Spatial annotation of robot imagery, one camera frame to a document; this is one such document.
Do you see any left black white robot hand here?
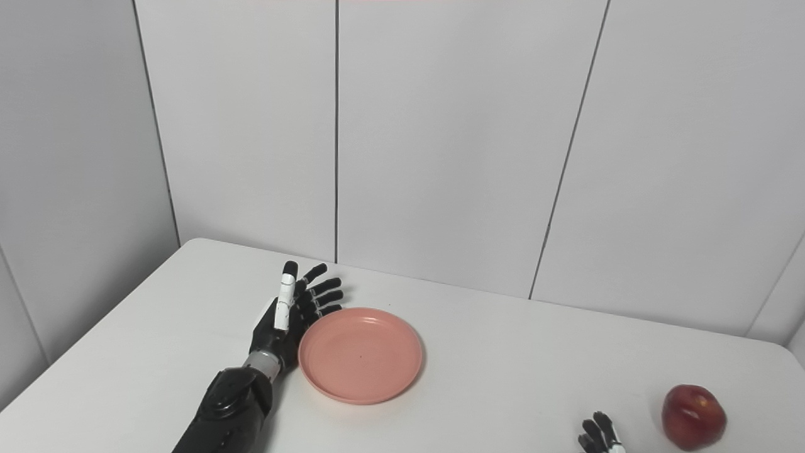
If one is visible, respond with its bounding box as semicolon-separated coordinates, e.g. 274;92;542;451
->
249;260;345;372

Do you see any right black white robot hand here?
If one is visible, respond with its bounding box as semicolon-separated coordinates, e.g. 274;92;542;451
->
577;411;627;453

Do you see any pink round plate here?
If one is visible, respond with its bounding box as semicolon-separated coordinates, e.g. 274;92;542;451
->
298;307;423;405

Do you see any red apple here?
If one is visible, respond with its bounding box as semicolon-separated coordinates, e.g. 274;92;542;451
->
662;384;728;451

